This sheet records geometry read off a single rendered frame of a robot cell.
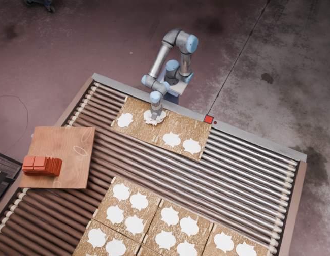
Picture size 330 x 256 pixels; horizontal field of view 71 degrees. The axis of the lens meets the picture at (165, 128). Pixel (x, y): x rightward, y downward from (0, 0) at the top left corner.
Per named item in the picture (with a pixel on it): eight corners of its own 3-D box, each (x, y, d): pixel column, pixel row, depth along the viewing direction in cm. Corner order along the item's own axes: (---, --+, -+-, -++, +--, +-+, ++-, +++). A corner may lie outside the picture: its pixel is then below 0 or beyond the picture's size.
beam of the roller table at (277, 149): (96, 75, 235) (94, 72, 230) (303, 157, 197) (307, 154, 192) (92, 82, 232) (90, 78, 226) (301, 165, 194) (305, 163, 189)
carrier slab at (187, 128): (168, 110, 210) (168, 110, 208) (211, 125, 203) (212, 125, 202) (154, 145, 197) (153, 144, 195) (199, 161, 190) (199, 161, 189)
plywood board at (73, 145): (36, 127, 194) (35, 126, 192) (95, 128, 193) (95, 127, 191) (20, 187, 174) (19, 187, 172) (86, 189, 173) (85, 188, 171)
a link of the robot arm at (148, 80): (167, 21, 167) (138, 82, 178) (179, 27, 164) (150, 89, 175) (171, 26, 178) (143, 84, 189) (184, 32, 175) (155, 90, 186)
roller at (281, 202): (76, 112, 216) (75, 109, 212) (285, 202, 181) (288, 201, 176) (74, 116, 214) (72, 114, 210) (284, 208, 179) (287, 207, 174)
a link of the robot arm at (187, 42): (180, 70, 218) (183, 25, 167) (194, 77, 215) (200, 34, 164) (173, 80, 215) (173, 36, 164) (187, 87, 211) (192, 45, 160)
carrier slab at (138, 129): (127, 97, 217) (127, 96, 215) (168, 111, 210) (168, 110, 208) (110, 128, 204) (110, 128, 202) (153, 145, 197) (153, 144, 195)
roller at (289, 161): (96, 83, 229) (95, 81, 224) (295, 162, 193) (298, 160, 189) (94, 87, 227) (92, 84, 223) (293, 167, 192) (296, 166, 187)
